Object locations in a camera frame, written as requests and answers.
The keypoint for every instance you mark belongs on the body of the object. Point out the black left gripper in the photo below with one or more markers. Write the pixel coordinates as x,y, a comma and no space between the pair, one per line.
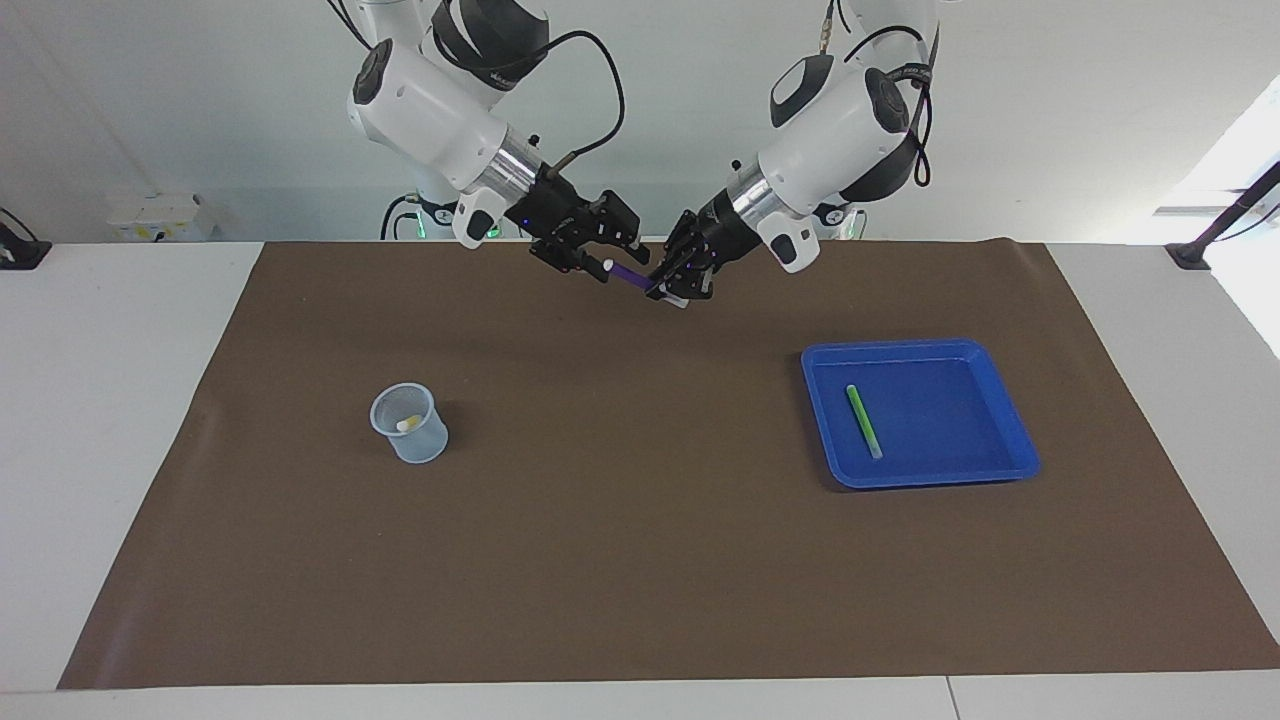
725,230

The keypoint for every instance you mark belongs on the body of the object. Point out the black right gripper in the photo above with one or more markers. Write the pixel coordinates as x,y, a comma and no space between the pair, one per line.
560,215

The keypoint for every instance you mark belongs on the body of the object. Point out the purple pen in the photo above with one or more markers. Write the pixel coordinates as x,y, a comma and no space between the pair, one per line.
630,275

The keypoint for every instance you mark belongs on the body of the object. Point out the green pen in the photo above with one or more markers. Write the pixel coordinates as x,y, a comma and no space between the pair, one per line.
863,420

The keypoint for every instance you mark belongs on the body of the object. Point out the yellow pen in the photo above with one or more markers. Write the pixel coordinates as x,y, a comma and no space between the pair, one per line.
409,424

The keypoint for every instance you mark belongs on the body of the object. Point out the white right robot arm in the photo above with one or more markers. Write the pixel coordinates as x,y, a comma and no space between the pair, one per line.
430,110

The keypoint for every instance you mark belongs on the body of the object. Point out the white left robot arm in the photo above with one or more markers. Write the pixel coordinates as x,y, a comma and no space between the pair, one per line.
840,130

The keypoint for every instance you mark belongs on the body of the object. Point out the clear plastic cup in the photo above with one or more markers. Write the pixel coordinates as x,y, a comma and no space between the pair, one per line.
420,445

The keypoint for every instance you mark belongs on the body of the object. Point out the blue plastic tray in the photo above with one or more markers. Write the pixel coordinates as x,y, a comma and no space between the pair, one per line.
940,420

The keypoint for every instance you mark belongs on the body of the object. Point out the brown table mat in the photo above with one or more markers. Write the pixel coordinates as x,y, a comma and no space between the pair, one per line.
640,560

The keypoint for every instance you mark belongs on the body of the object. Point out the white wall power box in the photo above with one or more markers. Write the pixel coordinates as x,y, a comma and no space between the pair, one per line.
160,215

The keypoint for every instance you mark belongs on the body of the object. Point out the black table clamp mount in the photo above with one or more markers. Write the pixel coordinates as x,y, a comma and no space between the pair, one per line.
20,250
1195,255

